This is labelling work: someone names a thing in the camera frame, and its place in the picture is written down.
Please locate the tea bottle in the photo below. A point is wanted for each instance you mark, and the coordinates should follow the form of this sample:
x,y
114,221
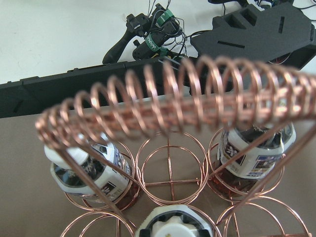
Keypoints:
x,y
174,221

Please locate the tea bottle rack back left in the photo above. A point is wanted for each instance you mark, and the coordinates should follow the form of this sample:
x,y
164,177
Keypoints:
x,y
114,185

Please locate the tea bottle rack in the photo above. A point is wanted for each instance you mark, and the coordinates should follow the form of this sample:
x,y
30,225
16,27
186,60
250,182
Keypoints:
x,y
241,175
114,185

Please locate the tea bottle rack back right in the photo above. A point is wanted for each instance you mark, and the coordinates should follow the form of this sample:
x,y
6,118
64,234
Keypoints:
x,y
241,175

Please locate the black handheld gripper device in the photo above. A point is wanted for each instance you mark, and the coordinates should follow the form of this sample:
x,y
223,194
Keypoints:
x,y
156,28

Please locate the black foam equipment case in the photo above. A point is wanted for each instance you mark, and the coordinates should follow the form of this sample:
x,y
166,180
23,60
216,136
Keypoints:
x,y
280,34

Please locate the copper wire bottle rack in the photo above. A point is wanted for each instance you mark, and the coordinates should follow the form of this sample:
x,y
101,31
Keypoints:
x,y
173,139

